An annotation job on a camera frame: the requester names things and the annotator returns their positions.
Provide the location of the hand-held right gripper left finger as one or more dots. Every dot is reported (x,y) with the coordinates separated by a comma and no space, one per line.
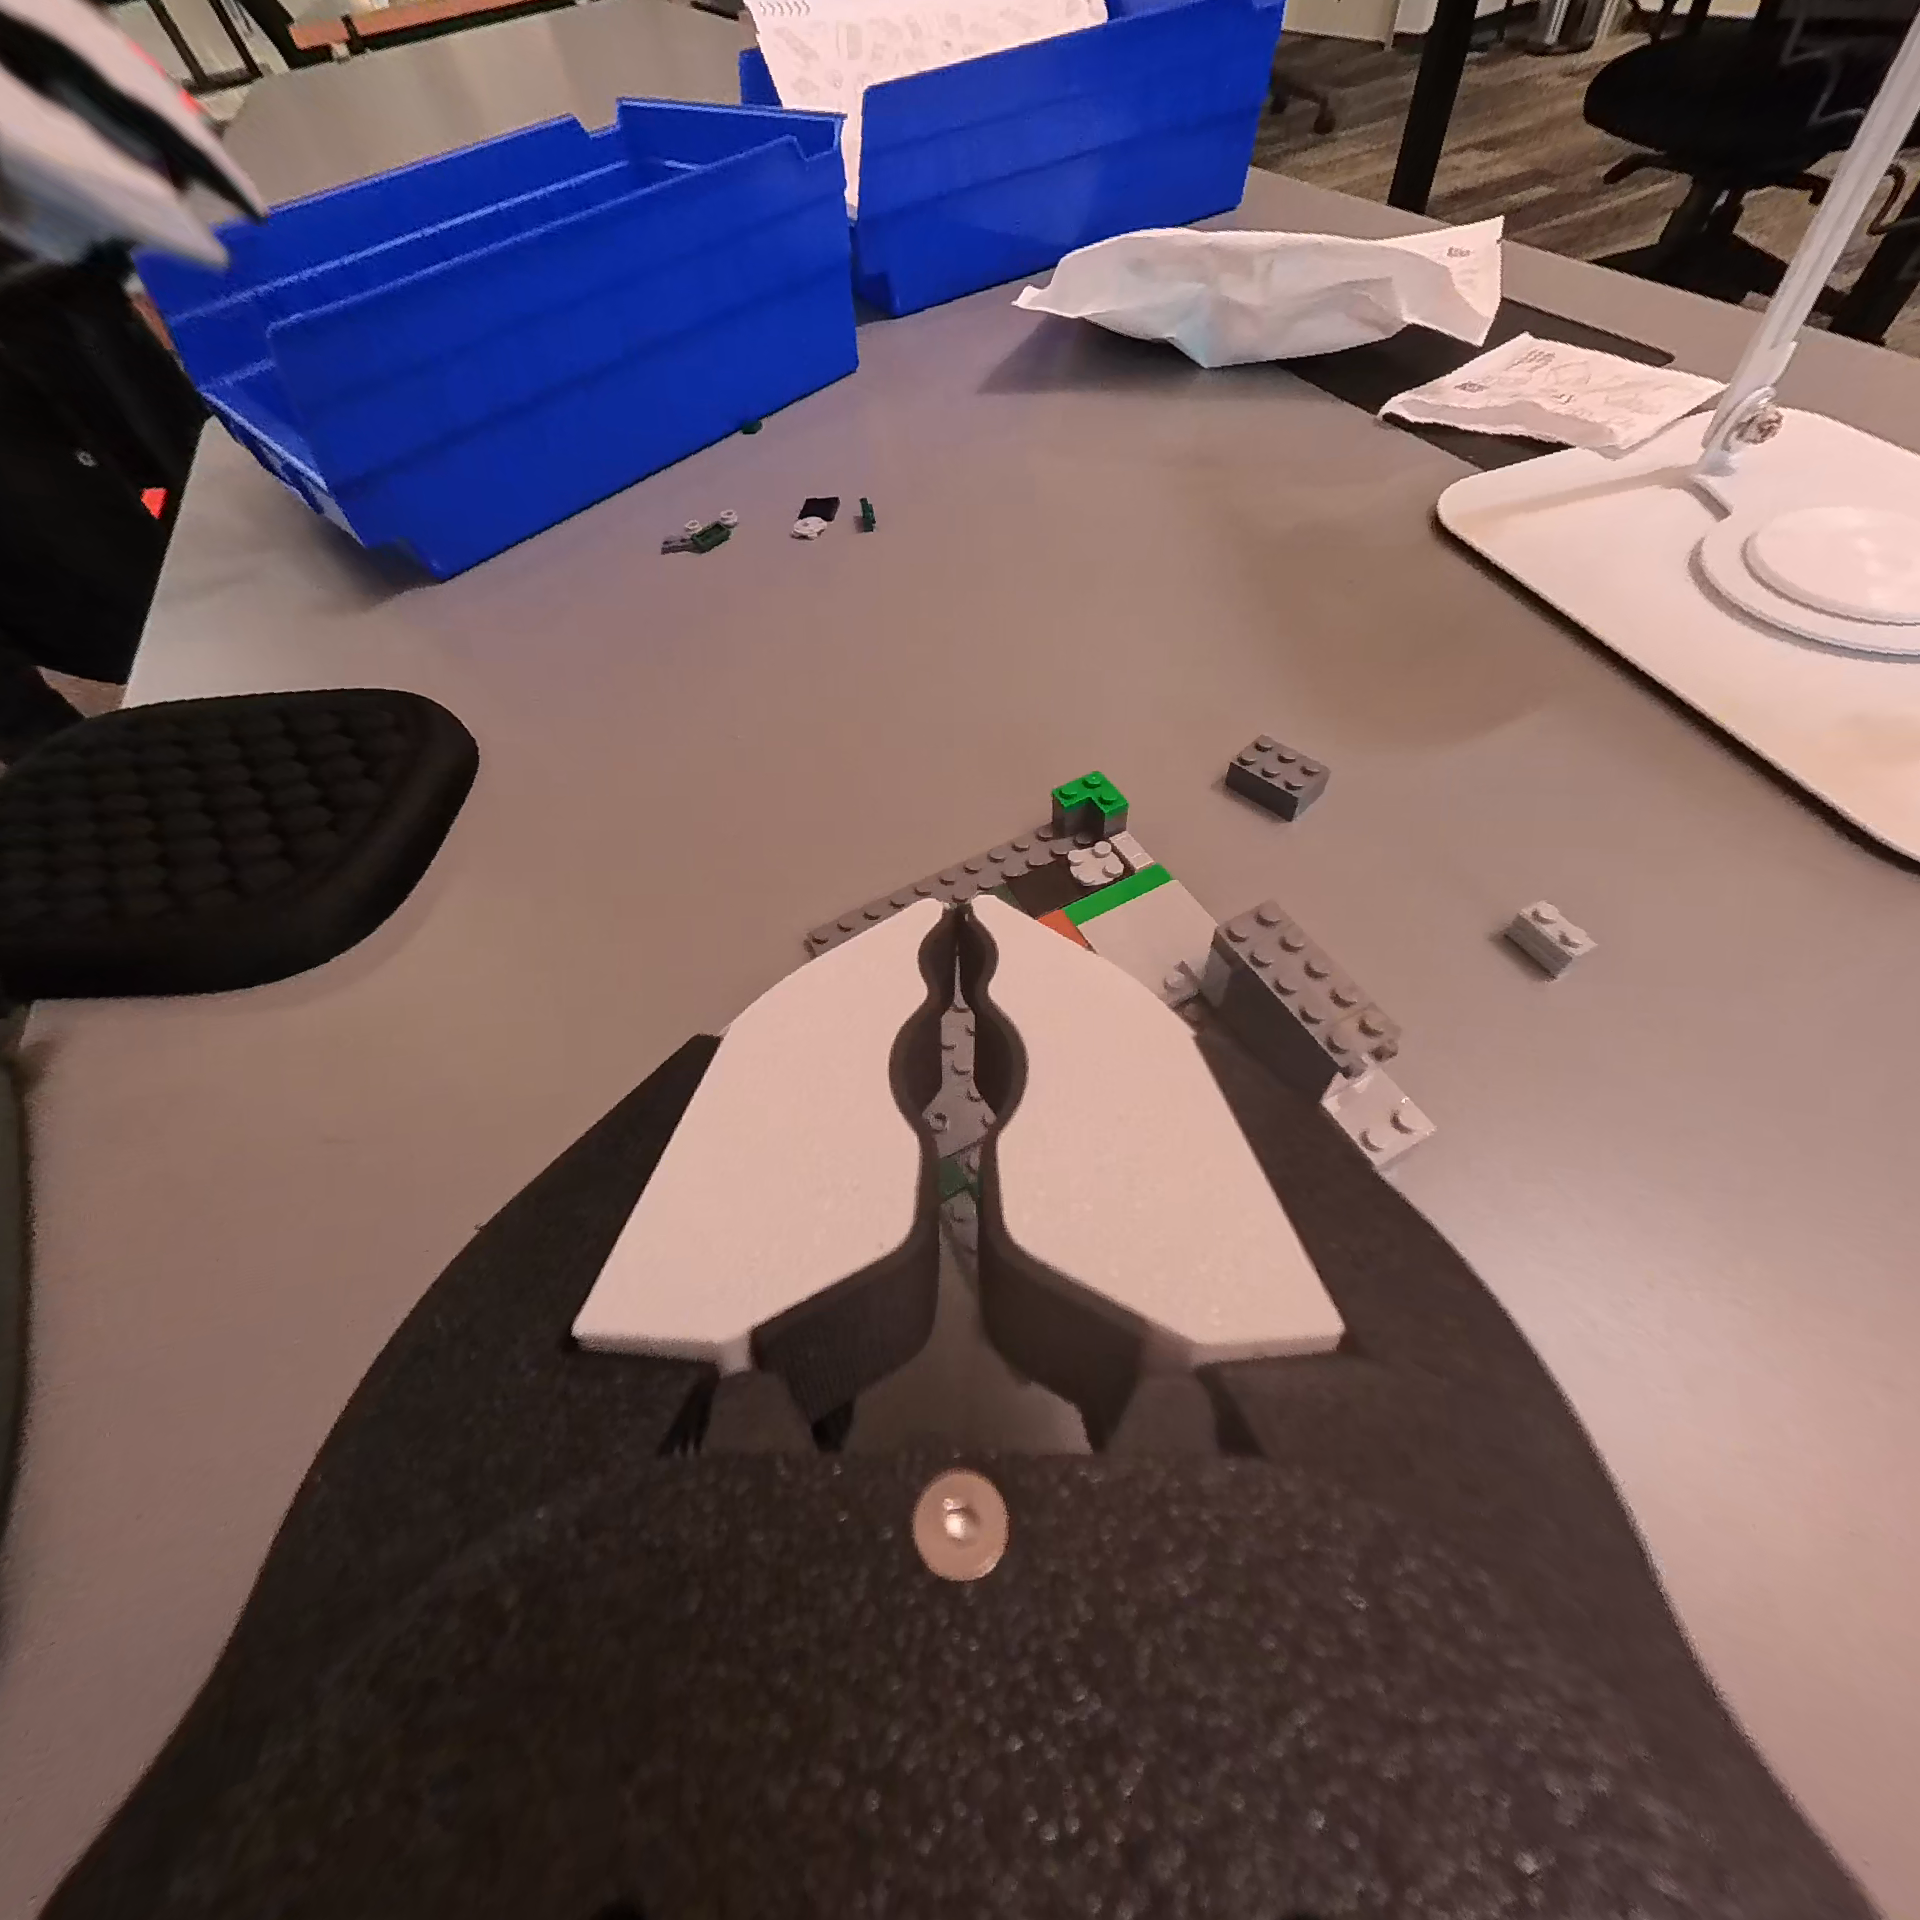
(751,1185)

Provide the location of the small grey green brick piece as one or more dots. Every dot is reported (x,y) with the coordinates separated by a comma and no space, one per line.
(698,533)

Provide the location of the small white black brick piece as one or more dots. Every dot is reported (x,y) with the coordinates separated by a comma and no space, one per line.
(819,521)

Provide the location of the white crumpled paper bag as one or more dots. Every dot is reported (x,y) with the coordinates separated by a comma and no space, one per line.
(1277,283)

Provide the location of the black office chair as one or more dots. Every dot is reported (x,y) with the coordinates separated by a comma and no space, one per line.
(1725,106)

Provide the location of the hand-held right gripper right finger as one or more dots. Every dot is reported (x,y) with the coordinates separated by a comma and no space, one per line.
(1155,1185)

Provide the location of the grey brick baseplate model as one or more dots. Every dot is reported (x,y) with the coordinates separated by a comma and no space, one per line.
(1141,930)

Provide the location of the dark grey rectangular brick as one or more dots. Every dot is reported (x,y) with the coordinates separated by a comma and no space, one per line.
(1277,773)

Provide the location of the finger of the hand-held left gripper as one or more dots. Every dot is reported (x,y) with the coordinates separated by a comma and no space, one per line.
(91,187)
(120,82)

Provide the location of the black chair armrest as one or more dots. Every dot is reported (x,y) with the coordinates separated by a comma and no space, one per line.
(224,840)

